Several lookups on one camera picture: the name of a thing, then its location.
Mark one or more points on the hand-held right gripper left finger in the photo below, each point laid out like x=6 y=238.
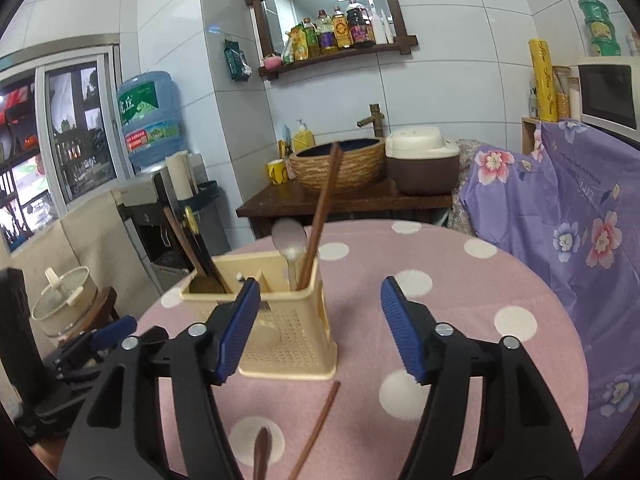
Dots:
x=237 y=330

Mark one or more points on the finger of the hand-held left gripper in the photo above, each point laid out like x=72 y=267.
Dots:
x=156 y=335
x=115 y=331

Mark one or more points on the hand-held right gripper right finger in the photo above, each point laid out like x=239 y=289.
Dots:
x=400 y=330

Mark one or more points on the beige plastic utensil holder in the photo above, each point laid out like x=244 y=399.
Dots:
x=295 y=335

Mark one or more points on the dark brown chopstick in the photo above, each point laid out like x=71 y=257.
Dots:
x=212 y=270

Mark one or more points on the brown wooden chopstick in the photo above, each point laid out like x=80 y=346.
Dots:
x=326 y=205
x=181 y=240
x=319 y=205
x=317 y=425

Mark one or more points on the metal spoon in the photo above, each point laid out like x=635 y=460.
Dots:
x=289 y=240
x=262 y=452

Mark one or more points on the dark wooden stool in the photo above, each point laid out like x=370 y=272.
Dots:
x=107 y=305

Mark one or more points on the white cooking pot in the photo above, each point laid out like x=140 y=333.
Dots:
x=62 y=305

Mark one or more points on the pink polka dot tablecloth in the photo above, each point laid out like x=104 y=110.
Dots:
x=450 y=285

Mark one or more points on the beige fabric cover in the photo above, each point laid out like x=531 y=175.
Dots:
x=90 y=240

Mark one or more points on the grey water dispenser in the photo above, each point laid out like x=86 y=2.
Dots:
x=145 y=220

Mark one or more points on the black gold chopstick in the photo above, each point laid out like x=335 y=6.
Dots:
x=190 y=220

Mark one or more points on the dark wooden cabinet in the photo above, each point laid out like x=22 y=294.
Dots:
x=360 y=202

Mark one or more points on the blue cup holder tray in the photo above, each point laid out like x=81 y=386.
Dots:
x=205 y=192

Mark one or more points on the grey patterned cloth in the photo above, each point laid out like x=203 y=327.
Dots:
x=462 y=190

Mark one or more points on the beige paper cup tube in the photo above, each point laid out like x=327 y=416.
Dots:
x=180 y=175

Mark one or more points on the yellow mug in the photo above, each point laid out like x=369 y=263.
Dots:
x=276 y=172

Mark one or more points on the woven wash basin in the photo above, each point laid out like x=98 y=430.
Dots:
x=345 y=170

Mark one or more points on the white brown rice cooker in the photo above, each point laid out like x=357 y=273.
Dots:
x=420 y=160

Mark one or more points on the purple floral cloth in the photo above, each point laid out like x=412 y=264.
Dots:
x=575 y=260

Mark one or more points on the yellow soap pump bottle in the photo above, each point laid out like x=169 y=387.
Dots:
x=303 y=139

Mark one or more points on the aluminium sliding window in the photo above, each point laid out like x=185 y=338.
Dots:
x=65 y=135

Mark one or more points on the brass bamboo style faucet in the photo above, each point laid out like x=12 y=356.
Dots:
x=375 y=120

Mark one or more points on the blue water bottle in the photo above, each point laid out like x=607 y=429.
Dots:
x=147 y=120

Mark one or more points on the light wooden crate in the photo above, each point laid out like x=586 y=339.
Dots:
x=530 y=135

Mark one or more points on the green hanging packet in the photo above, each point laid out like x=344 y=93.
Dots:
x=236 y=60

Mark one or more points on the pink small bowl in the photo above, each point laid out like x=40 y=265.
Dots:
x=273 y=61

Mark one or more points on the glass jar with grains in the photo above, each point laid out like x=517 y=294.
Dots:
x=562 y=95

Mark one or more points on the yellow wrap roll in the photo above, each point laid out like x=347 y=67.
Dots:
x=544 y=80

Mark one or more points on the yellow snack packet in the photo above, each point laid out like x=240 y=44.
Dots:
x=296 y=45

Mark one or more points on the row of condiment bottles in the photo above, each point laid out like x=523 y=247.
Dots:
x=350 y=30

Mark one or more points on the wooden framed mirror shelf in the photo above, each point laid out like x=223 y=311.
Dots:
x=255 y=25

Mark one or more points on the white microwave oven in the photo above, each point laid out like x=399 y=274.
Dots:
x=607 y=90

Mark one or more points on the green noodle bowl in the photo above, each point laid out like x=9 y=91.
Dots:
x=600 y=30
x=606 y=47
x=593 y=10

